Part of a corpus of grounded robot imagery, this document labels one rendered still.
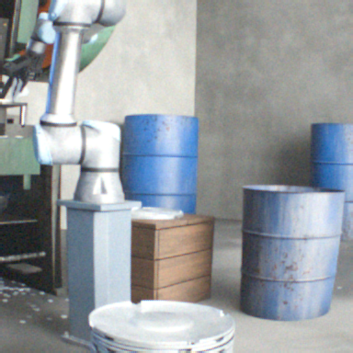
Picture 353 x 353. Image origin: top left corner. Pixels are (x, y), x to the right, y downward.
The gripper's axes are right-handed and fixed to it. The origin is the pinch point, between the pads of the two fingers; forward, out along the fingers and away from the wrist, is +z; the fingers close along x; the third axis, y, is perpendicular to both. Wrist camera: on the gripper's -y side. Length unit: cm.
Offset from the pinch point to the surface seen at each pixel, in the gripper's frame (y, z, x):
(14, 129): 11.3, 15.1, 6.2
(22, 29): 12.3, -23.6, 26.5
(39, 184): 22.4, 33.3, -8.3
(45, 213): 21.2, 41.4, -18.3
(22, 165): 9.6, 24.8, -8.2
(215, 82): 334, -3, 118
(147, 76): 260, 11, 141
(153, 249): 28, 28, -67
